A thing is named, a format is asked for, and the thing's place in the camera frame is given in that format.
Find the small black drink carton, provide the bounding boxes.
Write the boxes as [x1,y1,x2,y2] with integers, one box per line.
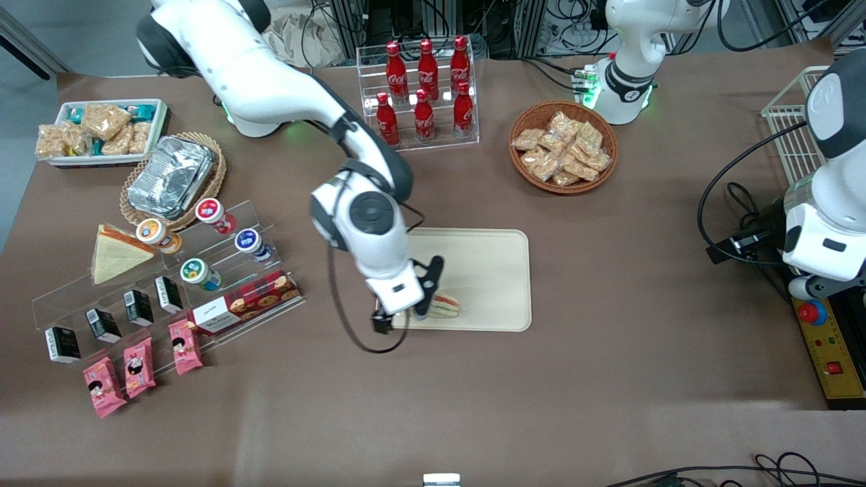
[154,275,183,314]
[85,308,122,344]
[45,328,82,364]
[124,289,155,327]

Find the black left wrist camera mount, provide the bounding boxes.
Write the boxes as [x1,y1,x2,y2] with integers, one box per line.
[706,200,785,265]

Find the coiled black cable bundle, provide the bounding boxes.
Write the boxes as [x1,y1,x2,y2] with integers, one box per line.
[726,181,765,232]

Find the aluminium equipment rack with cables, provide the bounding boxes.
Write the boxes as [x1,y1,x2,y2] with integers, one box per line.
[325,0,610,59]

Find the black left arm base cables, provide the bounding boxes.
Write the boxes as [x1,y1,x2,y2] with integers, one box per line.
[520,57,589,92]

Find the red tartan cookie box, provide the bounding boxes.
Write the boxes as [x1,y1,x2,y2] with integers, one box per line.
[188,271,302,337]

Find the large brown granola snack packet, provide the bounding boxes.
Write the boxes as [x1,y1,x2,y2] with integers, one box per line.
[81,103,133,141]

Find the clear acrylic stepped display stand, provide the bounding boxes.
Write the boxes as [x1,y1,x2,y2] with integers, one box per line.
[30,198,306,369]

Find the red lid yoghurt cup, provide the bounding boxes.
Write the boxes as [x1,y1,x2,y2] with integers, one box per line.
[196,198,237,235]

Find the pink snack packet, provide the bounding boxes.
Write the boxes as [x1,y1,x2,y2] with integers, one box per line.
[168,319,203,376]
[123,337,156,398]
[83,357,127,418]

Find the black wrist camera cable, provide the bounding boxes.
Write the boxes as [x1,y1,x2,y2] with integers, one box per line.
[327,203,424,355]
[697,122,810,266]

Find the beige rectangular serving tray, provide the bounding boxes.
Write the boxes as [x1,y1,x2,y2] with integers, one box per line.
[391,228,532,332]

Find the red cola bottle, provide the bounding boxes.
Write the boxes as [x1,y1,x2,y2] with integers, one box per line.
[386,42,409,86]
[453,81,475,139]
[376,92,401,147]
[450,35,472,83]
[413,89,436,143]
[417,39,440,84]

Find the green lid yoghurt cup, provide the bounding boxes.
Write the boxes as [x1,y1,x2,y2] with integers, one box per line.
[180,258,223,292]

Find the black floor cables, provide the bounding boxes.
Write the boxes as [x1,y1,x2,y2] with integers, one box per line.
[602,452,866,487]

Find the ham vegetable sandwich wedge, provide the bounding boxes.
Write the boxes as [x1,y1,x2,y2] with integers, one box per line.
[429,293,462,321]

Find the round brown wicker basket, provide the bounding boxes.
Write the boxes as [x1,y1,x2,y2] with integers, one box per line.
[509,100,619,195]

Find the white rectangular plastic bin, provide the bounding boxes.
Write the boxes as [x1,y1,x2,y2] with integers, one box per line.
[49,99,170,167]

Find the black left wrist camera cable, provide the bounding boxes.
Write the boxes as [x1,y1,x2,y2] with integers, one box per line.
[697,122,810,266]

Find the clear acrylic bottle rack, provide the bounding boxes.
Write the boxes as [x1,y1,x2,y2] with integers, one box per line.
[357,37,480,156]

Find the white wire basket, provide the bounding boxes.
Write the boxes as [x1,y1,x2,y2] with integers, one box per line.
[761,66,833,187]

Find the orange lid yoghurt cup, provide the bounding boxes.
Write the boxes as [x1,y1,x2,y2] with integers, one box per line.
[135,218,183,255]

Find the yellow control box red button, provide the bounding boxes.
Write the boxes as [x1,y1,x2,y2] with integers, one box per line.
[792,300,866,411]

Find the oval light wicker basket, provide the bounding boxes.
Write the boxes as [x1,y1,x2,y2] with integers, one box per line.
[120,132,227,232]

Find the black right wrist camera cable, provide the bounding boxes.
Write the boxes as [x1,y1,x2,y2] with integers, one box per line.
[327,203,424,355]

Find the wrapped white bread sandwich wedge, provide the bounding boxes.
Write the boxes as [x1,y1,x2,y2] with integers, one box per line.
[91,223,158,285]

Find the aluminium foil lidded container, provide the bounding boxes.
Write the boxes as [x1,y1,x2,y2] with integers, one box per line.
[127,135,217,218]

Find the blue lid yoghurt cup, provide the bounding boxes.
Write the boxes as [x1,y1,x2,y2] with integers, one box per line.
[234,229,273,263]

